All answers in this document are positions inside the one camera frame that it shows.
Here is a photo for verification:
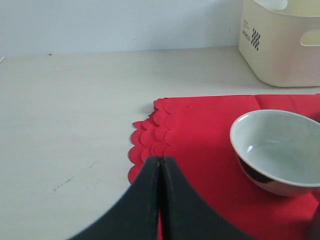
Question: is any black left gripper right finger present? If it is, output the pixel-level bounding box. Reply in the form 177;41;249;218
159;156;252;240

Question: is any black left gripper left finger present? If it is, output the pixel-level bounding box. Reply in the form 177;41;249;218
71;156;160;240

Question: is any red cloth placemat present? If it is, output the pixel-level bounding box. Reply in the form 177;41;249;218
128;94;320;240

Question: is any grey ceramic bowl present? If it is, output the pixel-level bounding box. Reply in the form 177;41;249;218
229;109;320;197

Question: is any cream plastic bin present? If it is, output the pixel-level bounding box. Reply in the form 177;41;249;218
238;0;320;88

